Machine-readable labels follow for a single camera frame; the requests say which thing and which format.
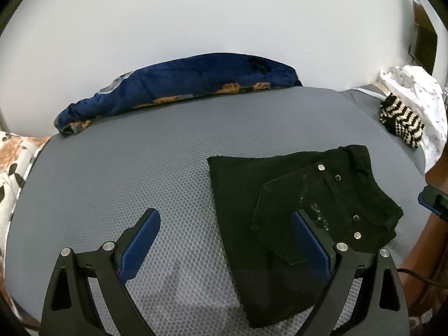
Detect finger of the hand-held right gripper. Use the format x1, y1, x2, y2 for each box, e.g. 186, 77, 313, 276
418, 185, 448, 222

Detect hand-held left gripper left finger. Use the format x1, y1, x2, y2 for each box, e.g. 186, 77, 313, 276
40, 208, 161, 336

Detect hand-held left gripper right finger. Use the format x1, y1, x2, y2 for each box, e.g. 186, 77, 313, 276
292, 210, 410, 336

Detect black pants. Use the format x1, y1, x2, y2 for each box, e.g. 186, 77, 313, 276
207, 144, 404, 329

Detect grey mesh mattress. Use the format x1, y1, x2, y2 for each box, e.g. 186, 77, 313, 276
3, 86, 429, 336

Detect black and cream striped cloth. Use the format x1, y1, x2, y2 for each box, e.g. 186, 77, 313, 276
380, 94, 426, 148

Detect white dotted cloth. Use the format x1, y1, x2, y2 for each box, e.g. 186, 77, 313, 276
380, 65, 448, 174

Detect white floral pillow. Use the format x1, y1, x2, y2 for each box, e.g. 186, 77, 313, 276
0, 131, 51, 263

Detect brown wooden board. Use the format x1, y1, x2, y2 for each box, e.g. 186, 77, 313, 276
408, 0, 440, 74

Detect blue floral blanket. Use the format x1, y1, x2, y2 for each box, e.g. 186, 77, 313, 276
54, 52, 303, 137

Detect black cable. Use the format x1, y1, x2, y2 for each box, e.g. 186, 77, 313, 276
397, 268, 448, 288

